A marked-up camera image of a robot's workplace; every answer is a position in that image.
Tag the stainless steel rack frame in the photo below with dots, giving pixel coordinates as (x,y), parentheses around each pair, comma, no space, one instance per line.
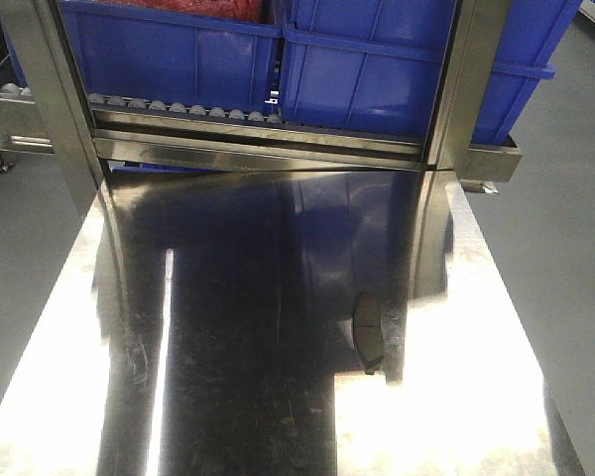
(58,119)

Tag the large blue plastic crate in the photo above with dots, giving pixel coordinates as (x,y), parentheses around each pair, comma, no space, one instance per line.
(374,66)

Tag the dark grey brake pad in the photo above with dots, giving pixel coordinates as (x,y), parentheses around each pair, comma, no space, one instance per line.
(367,333)

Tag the blue plastic crate left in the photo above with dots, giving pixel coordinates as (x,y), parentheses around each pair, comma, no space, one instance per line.
(171,56)

